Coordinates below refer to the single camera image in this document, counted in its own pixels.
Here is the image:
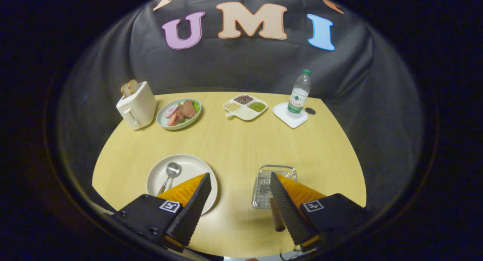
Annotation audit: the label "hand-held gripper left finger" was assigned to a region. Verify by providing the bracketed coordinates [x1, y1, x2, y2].
[109, 173, 212, 253]

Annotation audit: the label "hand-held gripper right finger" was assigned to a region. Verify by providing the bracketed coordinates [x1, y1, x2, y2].
[269, 172, 374, 253]

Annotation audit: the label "white round plate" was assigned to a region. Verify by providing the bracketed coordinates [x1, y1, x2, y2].
[146, 154, 218, 215]

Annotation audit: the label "perforated metal tray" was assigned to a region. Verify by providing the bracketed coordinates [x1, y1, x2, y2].
[252, 164, 297, 210]

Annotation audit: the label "metal spoon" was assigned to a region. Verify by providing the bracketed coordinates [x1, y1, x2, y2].
[157, 162, 181, 195]

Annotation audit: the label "pale green food plate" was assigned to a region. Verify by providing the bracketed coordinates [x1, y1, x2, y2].
[156, 98, 202, 131]

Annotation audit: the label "brown meat slices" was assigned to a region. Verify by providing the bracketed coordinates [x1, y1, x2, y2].
[178, 100, 197, 120]

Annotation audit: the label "white square coaster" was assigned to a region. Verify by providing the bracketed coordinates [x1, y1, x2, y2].
[272, 102, 309, 129]

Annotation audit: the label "white divided grain dish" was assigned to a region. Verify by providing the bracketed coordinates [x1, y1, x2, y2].
[223, 94, 268, 121]

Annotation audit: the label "white toaster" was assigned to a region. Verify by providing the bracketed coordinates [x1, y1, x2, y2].
[116, 81, 157, 131]

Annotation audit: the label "clear water bottle green cap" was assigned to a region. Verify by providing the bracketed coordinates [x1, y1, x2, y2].
[287, 69, 312, 119]

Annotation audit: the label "black backdrop cloth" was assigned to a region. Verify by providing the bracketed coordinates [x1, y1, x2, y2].
[57, 0, 425, 216]

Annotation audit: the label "wooden handle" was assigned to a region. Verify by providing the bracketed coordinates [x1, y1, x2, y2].
[269, 197, 286, 232]

